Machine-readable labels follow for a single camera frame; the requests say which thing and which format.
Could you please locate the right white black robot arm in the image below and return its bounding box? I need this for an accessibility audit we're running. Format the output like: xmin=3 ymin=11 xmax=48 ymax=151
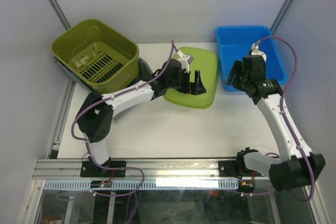
xmin=226 ymin=55 xmax=326 ymax=191

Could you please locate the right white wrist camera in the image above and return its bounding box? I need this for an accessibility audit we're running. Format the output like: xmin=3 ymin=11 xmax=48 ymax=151
xmin=248 ymin=42 xmax=267 ymax=62

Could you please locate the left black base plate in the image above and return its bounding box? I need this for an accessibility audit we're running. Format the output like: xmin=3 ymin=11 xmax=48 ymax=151
xmin=80 ymin=159 xmax=127 ymax=178

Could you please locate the olive green slotted basket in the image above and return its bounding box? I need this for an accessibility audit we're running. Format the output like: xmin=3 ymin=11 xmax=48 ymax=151
xmin=51 ymin=19 xmax=139 ymax=94

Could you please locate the grey tray under basket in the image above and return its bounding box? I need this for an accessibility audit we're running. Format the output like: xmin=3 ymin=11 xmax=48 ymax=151
xmin=54 ymin=58 xmax=153 ymax=92

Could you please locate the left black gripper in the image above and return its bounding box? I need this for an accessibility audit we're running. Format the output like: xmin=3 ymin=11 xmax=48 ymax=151
xmin=167 ymin=69 xmax=206 ymax=96

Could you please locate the blue plastic tub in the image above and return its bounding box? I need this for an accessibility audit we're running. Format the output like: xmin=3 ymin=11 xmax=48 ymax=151
xmin=215 ymin=26 xmax=288 ymax=92

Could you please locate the aluminium mounting rail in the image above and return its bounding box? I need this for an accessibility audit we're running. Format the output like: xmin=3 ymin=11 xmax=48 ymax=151
xmin=33 ymin=157 xmax=315 ymax=182

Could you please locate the lime green shallow tub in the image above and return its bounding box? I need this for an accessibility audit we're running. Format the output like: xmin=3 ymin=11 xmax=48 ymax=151
xmin=163 ymin=47 xmax=219 ymax=109

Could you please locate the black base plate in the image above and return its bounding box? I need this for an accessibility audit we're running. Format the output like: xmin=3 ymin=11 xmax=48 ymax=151
xmin=218 ymin=159 xmax=253 ymax=179
xmin=80 ymin=159 xmax=127 ymax=178

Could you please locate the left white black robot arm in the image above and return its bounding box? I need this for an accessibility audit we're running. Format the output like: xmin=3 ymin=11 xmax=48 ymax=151
xmin=73 ymin=55 xmax=206 ymax=176

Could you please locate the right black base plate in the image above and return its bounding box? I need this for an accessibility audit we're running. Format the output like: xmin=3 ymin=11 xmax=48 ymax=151
xmin=218 ymin=159 xmax=253 ymax=179

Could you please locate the white slotted cable duct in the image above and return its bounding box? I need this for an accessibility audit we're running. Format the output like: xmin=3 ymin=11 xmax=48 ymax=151
xmin=44 ymin=178 xmax=238 ymax=191

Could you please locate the right aluminium frame post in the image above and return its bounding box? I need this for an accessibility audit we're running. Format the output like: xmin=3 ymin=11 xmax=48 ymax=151
xmin=270 ymin=0 xmax=310 ymax=34

